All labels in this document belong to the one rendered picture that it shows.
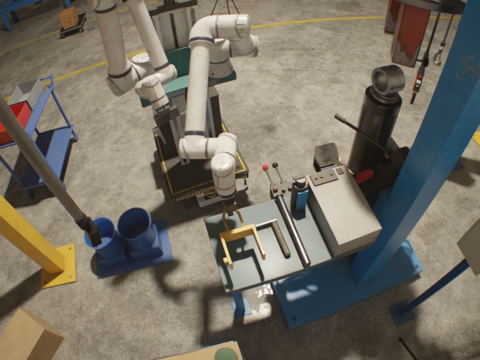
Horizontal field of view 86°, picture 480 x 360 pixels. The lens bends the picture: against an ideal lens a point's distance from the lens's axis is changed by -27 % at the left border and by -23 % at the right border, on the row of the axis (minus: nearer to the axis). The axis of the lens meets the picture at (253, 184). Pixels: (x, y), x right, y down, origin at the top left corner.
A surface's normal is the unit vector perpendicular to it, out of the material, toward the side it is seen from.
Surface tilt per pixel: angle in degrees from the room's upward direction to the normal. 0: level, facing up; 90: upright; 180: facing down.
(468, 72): 90
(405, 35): 90
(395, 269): 0
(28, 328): 0
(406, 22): 90
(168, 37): 90
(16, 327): 0
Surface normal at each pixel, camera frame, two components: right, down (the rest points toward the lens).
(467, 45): -0.95, 0.26
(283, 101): -0.03, -0.60
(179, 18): 0.38, 0.73
